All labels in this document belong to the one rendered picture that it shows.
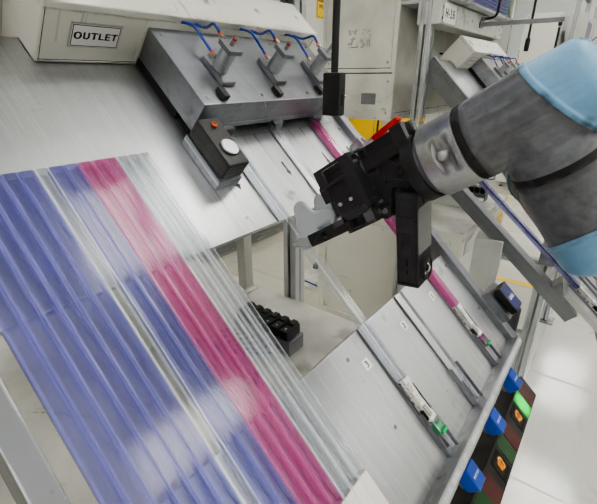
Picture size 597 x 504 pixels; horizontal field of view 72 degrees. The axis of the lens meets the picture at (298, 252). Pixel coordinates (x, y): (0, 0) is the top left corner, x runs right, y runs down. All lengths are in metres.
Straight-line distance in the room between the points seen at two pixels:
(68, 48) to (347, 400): 0.53
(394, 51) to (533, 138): 1.29
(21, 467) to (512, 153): 0.44
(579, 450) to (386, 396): 1.30
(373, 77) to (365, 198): 1.26
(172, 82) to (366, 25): 1.20
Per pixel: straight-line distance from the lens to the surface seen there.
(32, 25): 0.59
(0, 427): 0.37
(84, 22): 0.59
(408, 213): 0.44
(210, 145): 0.53
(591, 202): 0.41
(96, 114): 0.56
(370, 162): 0.45
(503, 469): 0.70
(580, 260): 0.43
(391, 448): 0.53
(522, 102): 0.38
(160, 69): 0.61
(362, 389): 0.52
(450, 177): 0.41
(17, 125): 0.52
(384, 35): 1.67
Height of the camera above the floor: 1.15
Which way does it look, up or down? 23 degrees down
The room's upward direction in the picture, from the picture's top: straight up
